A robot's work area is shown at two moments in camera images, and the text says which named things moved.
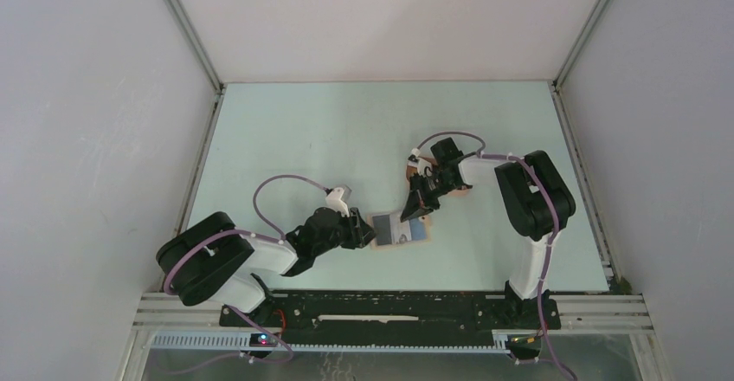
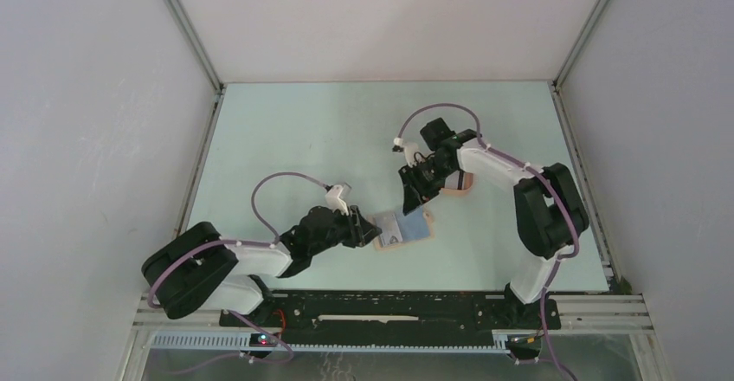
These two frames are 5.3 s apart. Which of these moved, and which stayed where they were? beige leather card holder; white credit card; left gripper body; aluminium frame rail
Moved: white credit card
Stayed: beige leather card holder; left gripper body; aluminium frame rail
